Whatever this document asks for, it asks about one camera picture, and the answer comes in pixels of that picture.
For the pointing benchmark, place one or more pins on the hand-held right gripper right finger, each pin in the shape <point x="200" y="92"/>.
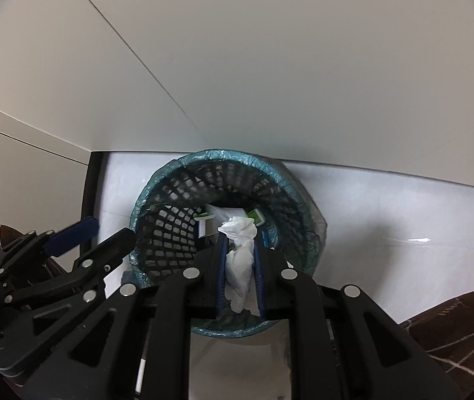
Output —
<point x="259" y="275"/>

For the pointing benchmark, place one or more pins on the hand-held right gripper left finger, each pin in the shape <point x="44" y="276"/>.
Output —
<point x="221" y="275"/>

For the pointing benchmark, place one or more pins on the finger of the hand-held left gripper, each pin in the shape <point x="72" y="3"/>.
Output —
<point x="74" y="235"/>
<point x="112" y="246"/>

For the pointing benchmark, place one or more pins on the white tissue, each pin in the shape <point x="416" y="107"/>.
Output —
<point x="241" y="266"/>

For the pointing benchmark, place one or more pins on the small green white box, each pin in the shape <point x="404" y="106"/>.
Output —
<point x="257" y="216"/>

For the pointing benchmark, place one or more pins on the black mesh waste basket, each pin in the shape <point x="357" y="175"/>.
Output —
<point x="170" y="225"/>

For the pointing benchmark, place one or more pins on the blue-green bin liner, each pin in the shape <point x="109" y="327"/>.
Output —
<point x="220" y="153"/>

